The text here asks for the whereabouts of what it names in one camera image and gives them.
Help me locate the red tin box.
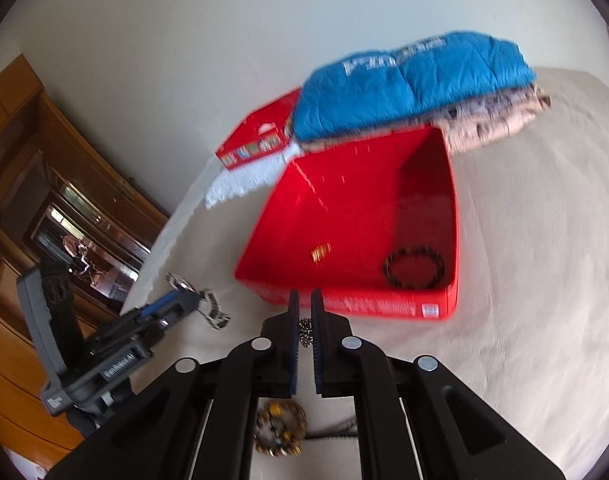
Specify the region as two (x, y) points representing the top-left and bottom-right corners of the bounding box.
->
(234, 125), (459, 321)

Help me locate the white lace doily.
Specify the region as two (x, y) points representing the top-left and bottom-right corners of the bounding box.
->
(204, 142), (302, 210)

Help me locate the black bead bracelet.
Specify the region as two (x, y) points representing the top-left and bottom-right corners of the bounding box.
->
(381, 245), (445, 289)

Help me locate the blue quilted blanket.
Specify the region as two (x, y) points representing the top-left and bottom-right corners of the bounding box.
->
(290, 31), (537, 142)

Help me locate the wooden cabinet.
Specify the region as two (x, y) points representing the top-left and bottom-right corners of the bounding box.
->
(0, 55), (170, 471)

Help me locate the gold pendant with black cord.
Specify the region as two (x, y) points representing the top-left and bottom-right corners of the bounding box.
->
(254, 400), (357, 457)

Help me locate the beige patterned blanket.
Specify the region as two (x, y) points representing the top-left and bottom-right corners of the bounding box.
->
(299, 82), (552, 155)

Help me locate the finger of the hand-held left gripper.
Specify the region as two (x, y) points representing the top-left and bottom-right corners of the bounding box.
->
(129, 289), (203, 345)

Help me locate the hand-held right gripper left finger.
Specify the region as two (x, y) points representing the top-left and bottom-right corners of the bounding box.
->
(44, 289), (300, 480)

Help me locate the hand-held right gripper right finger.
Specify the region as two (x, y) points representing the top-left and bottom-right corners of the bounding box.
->
(310, 287), (567, 480)

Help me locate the red printed tin lid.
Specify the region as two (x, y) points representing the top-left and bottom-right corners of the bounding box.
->
(215, 87), (305, 171)

